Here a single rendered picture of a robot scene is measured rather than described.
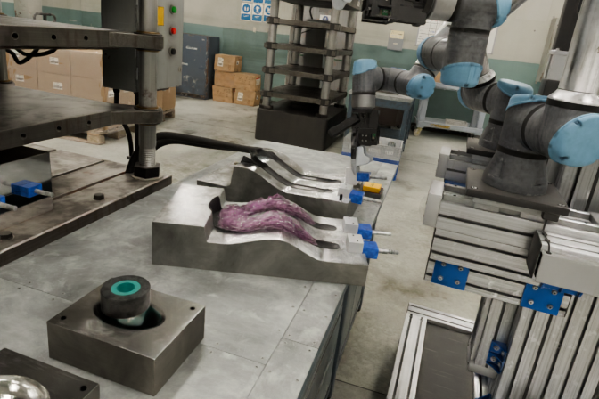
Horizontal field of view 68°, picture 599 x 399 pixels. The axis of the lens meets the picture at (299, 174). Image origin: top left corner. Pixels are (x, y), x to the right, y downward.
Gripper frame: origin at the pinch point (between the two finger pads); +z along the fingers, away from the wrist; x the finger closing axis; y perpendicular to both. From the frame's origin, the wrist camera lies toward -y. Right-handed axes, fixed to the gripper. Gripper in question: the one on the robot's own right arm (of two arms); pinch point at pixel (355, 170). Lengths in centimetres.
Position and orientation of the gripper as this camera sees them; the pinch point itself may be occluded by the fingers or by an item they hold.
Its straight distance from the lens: 146.7
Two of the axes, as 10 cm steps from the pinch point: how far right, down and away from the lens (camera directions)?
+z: -0.2, 9.9, 1.3
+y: 9.5, 0.5, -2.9
